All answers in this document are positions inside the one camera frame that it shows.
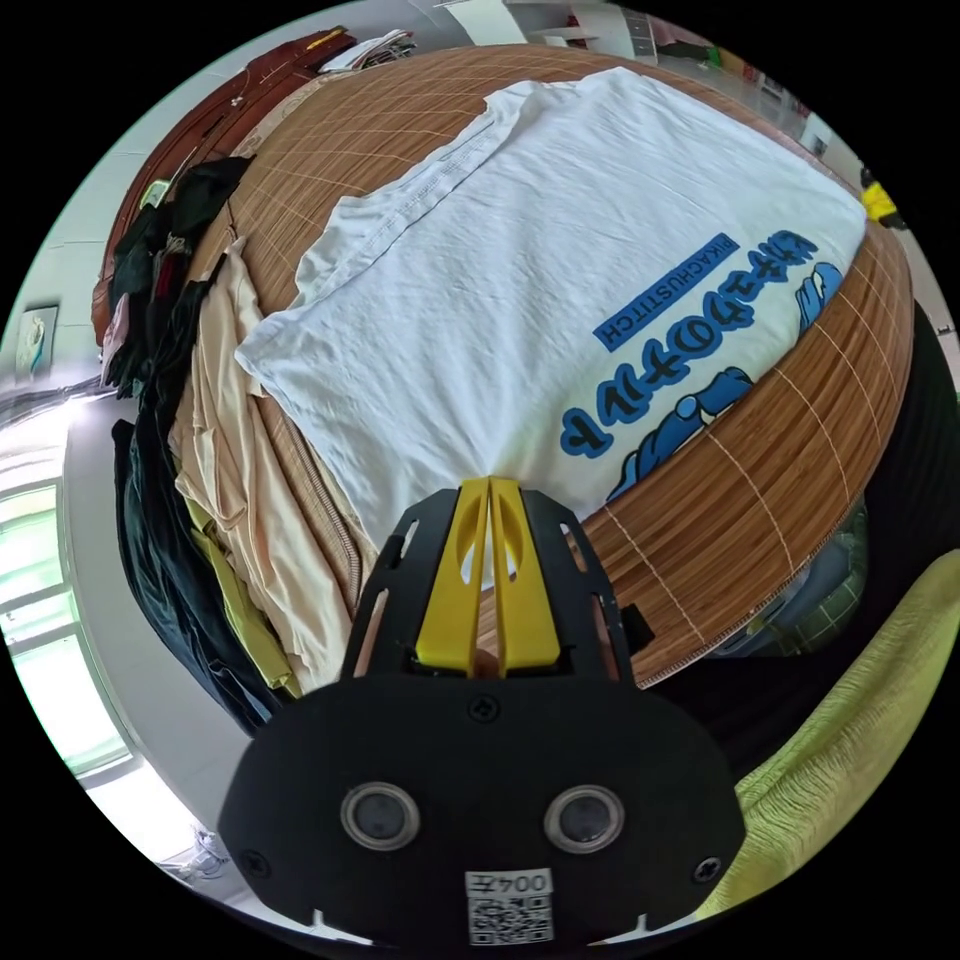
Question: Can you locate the window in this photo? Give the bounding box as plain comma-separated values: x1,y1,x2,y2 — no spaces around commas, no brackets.
0,479,145,785

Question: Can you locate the person's body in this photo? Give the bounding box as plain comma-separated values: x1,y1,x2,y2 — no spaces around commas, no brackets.
637,314,960,928

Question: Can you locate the white shelf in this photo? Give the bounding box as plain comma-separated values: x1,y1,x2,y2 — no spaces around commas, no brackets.
502,0,834,155

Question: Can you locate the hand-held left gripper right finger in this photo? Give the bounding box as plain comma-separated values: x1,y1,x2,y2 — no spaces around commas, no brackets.
490,477,562,675

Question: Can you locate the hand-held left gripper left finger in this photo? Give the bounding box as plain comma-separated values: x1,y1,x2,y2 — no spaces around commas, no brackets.
414,477,490,674

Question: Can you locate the white t-shirt with blue print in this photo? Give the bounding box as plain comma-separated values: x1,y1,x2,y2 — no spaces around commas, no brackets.
234,65,870,594

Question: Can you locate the pile of clothes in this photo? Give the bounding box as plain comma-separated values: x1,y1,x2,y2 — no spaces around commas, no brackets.
101,155,380,733

